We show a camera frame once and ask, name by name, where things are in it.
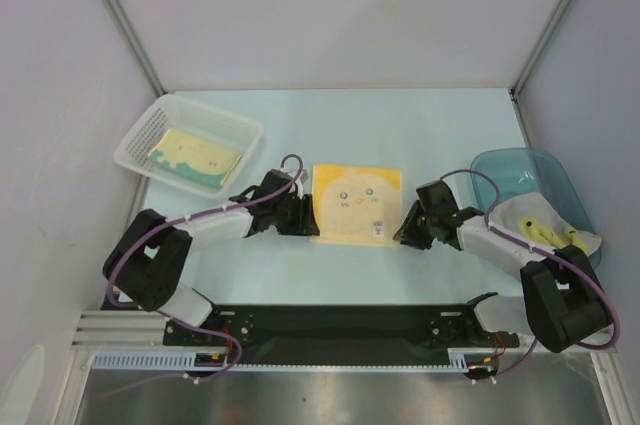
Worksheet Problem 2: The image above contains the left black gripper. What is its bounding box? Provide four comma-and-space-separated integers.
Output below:
270, 193, 319, 236

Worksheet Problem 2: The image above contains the yellow towel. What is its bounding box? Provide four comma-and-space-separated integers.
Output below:
312, 164, 403, 247

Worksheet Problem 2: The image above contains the pale green cloth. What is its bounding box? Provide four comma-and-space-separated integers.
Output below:
485, 192, 602, 257

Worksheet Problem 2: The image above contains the teal and cream towel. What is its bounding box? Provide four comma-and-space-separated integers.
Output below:
148, 128, 243, 188

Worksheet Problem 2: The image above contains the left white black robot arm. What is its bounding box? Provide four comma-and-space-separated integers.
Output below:
102, 169, 319, 345

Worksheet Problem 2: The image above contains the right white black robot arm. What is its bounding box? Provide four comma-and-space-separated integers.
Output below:
394, 180, 619, 353

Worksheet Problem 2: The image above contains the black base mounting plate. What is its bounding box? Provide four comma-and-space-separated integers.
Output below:
163, 300, 520, 367

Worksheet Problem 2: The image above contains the white perforated plastic basket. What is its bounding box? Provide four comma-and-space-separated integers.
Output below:
113, 94, 263, 199

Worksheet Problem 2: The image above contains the blue translucent plastic tub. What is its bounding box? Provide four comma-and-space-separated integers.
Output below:
471, 148, 602, 267

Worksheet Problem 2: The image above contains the slotted cable duct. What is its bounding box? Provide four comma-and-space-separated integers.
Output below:
91, 348, 495, 376

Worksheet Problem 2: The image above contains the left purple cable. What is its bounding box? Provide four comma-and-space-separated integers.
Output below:
97, 153, 307, 399

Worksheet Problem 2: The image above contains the aluminium frame rail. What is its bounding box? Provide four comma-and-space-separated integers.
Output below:
69, 308, 616, 354

